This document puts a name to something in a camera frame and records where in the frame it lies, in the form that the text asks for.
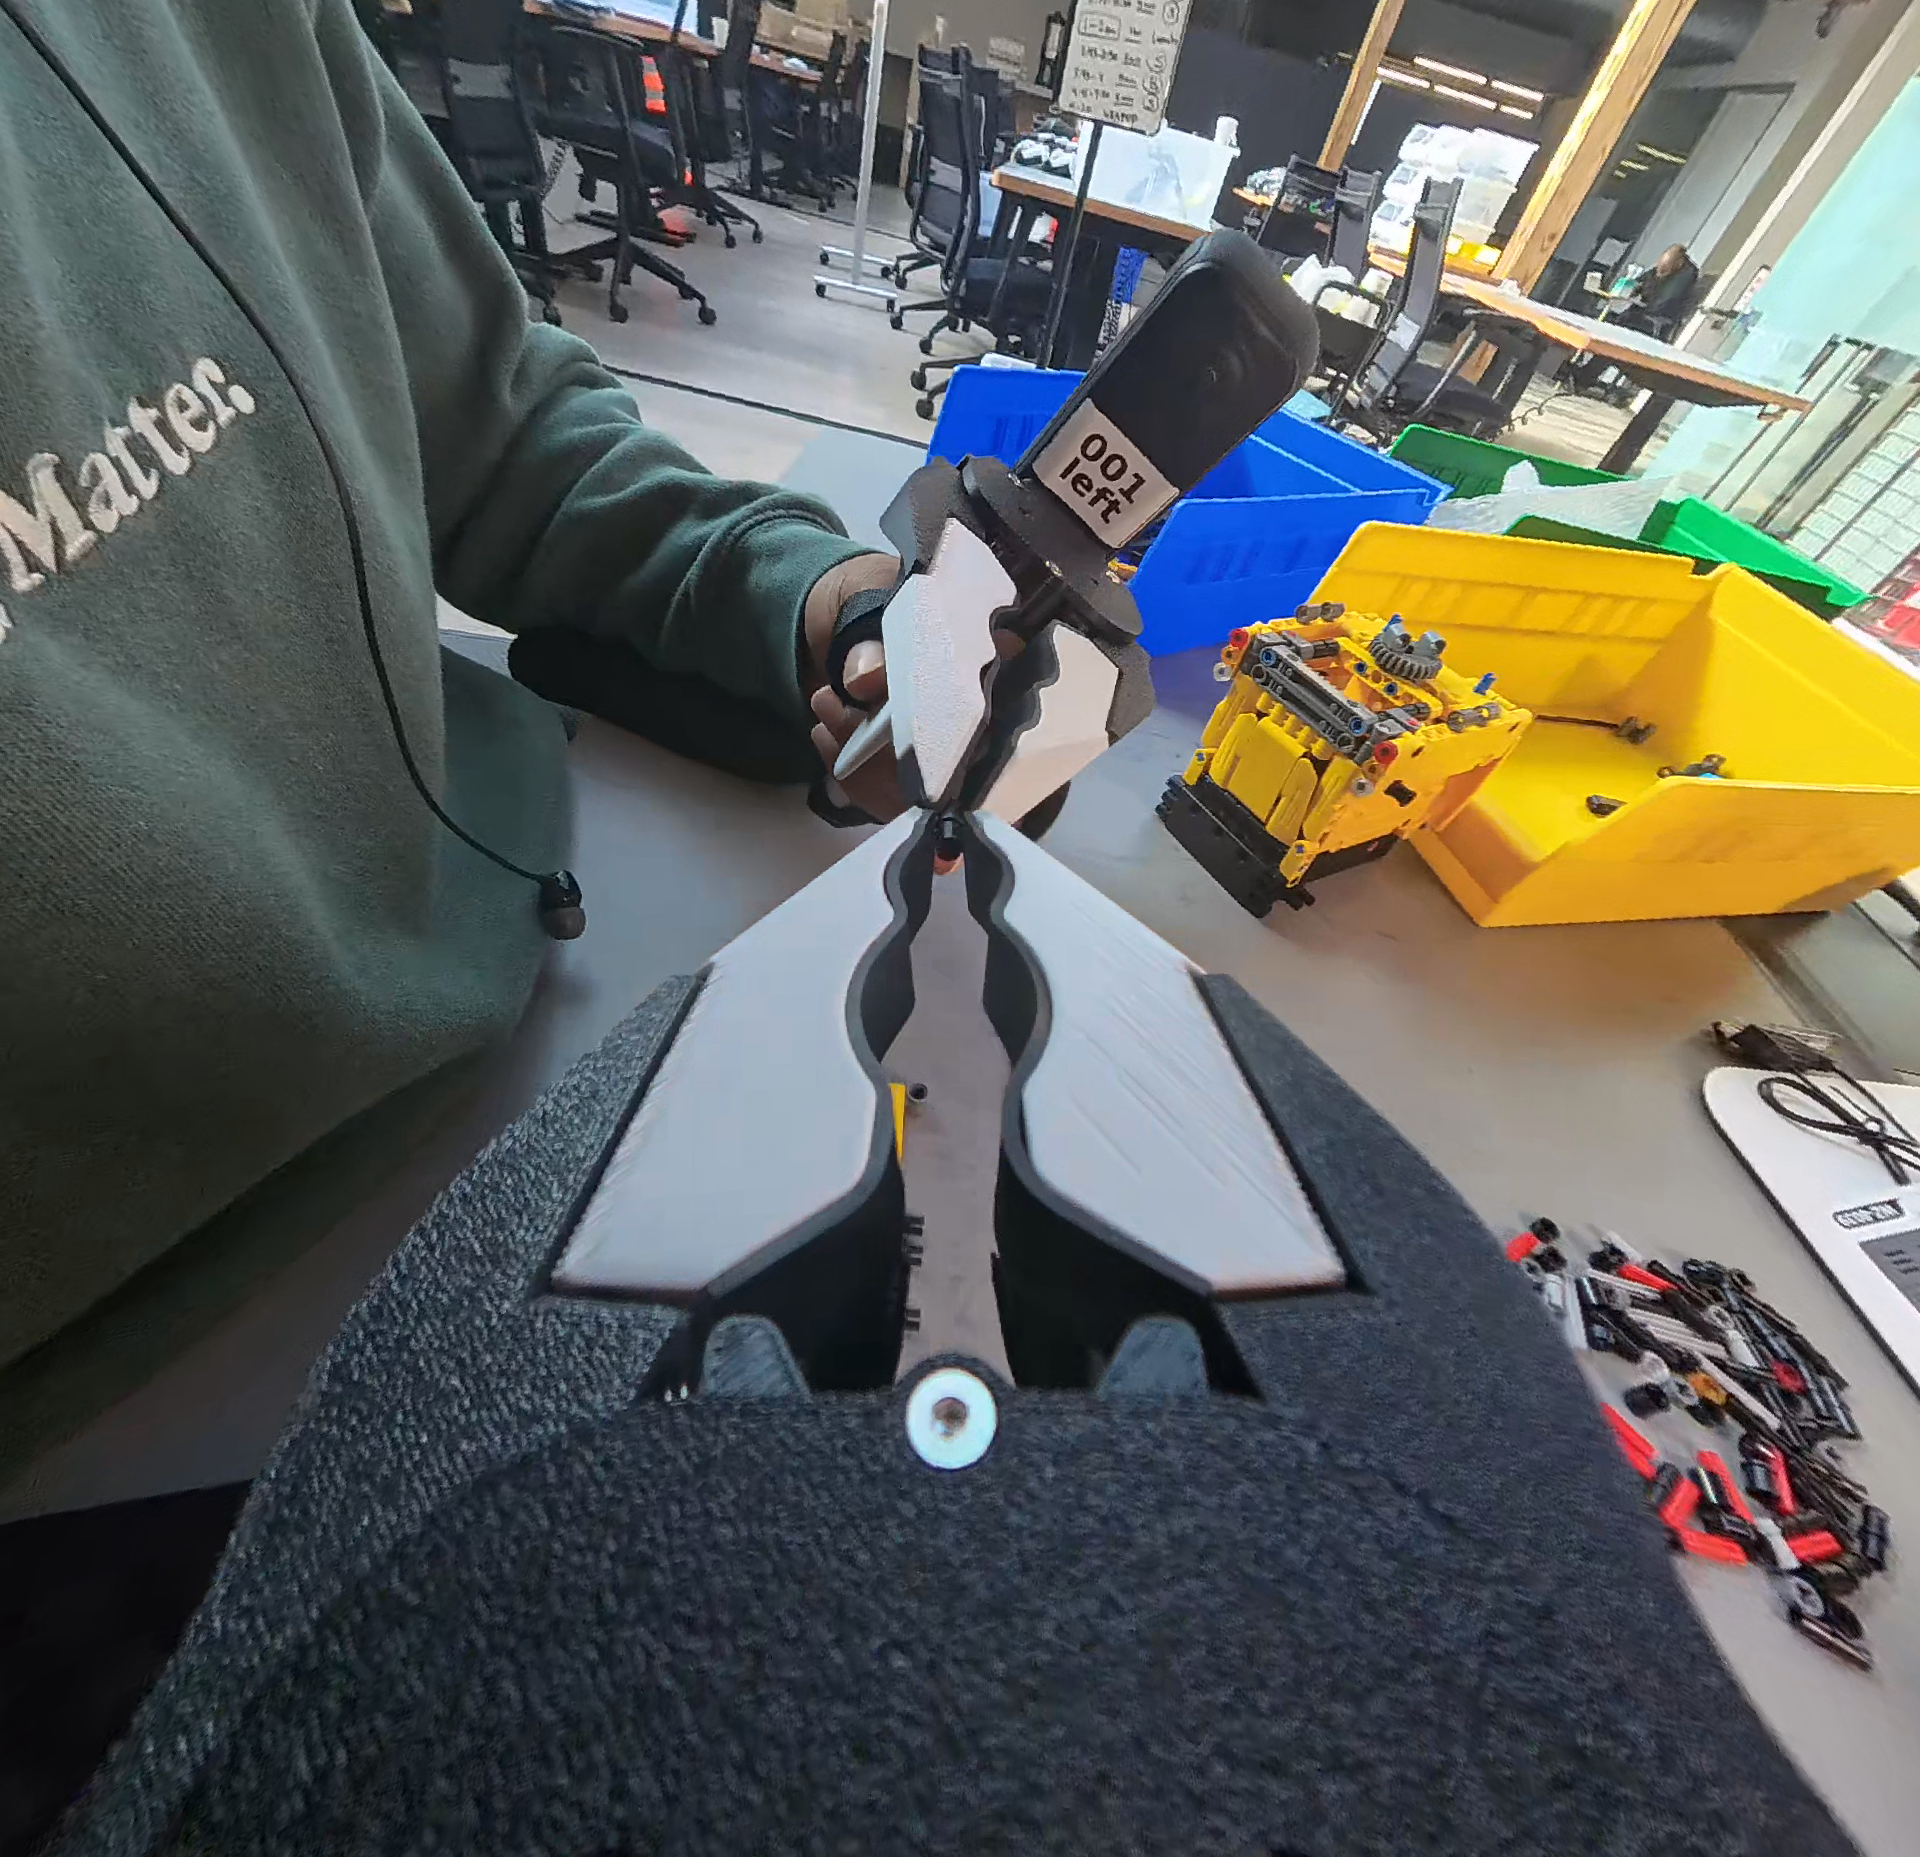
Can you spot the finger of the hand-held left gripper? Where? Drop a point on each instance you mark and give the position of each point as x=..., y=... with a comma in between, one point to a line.
x=938, y=641
x=1073, y=731

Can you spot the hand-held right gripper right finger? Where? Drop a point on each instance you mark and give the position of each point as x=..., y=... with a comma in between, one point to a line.
x=1156, y=1136

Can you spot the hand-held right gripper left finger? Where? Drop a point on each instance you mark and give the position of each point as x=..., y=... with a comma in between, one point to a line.
x=722, y=1136

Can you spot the long yellow lego beam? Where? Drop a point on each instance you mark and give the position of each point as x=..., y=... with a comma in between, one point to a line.
x=901, y=1121

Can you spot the person's left forearm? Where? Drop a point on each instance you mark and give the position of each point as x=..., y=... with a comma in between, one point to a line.
x=646, y=538

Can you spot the yellow black lego vehicle model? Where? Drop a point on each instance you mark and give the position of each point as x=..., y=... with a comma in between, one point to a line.
x=1304, y=776

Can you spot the pile of small lego pieces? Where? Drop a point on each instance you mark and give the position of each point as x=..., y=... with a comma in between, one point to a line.
x=1726, y=1361

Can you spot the lego sticker sheet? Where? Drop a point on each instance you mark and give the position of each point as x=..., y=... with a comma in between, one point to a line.
x=1890, y=1255

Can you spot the person's left hand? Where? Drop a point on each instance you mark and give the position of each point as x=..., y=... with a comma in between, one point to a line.
x=862, y=678

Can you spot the blue plastic bin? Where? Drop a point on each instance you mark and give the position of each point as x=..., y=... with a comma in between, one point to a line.
x=1275, y=553

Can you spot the clear plastic box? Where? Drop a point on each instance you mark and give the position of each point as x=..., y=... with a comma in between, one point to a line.
x=1178, y=178

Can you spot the black office chair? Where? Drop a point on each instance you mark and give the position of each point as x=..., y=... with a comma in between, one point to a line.
x=1427, y=252
x=938, y=161
x=490, y=118
x=593, y=87

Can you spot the clear plastic bag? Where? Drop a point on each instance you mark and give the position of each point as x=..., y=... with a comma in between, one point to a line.
x=1561, y=504

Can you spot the white floor stand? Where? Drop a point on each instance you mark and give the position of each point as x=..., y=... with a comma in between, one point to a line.
x=872, y=118

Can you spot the wooden pillar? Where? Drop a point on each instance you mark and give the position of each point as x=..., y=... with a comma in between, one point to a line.
x=1374, y=57
x=1606, y=118

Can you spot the long wooden desk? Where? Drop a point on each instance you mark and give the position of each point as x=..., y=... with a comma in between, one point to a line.
x=1651, y=350

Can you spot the yellow plastic bin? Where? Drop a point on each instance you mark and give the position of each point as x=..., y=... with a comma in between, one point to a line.
x=1726, y=852

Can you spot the green plastic bin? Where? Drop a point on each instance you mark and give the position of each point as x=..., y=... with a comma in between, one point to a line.
x=1756, y=544

